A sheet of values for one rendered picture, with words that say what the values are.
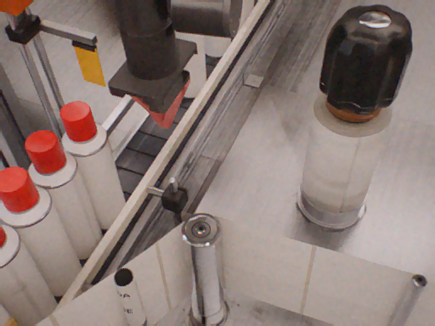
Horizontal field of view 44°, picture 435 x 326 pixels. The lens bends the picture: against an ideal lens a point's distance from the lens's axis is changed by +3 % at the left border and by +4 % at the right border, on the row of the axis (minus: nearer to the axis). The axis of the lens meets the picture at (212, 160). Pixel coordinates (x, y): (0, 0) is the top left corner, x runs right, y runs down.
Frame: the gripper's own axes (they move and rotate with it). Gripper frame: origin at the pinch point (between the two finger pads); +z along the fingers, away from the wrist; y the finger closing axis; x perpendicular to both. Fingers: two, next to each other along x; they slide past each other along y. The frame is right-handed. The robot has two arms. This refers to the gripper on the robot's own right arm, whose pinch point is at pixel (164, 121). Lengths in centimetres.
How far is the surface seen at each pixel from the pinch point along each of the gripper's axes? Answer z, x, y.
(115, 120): 5.3, 9.8, 2.5
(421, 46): 19, -26, 51
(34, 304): 6.9, 4.4, -24.1
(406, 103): 19.3, -26.9, 35.0
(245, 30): 9.9, 2.3, 34.4
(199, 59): 5.4, 4.2, 19.1
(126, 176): 13.5, 8.0, -0.6
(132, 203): 10.2, 2.8, -6.6
